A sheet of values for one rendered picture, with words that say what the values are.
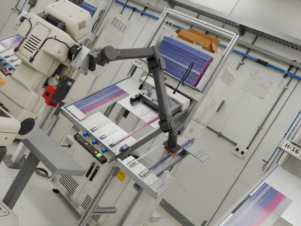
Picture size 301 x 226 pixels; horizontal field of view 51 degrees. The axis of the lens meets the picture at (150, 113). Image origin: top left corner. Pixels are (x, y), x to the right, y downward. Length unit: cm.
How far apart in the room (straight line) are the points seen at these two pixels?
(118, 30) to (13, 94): 213
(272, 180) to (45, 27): 156
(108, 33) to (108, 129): 152
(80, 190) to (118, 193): 39
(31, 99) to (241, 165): 268
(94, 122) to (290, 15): 273
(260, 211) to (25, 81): 142
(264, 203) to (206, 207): 197
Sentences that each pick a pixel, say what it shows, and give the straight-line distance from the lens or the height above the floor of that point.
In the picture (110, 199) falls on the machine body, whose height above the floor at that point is 33.
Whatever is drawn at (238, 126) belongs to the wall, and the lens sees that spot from 387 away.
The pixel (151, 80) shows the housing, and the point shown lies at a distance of 269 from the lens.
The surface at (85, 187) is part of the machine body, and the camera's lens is 269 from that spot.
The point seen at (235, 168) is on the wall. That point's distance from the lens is 381.
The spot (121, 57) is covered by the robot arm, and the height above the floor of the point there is 128.
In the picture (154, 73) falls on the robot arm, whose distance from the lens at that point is 192.
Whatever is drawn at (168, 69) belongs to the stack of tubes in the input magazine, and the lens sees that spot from 262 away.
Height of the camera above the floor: 123
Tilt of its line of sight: 4 degrees down
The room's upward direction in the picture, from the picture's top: 31 degrees clockwise
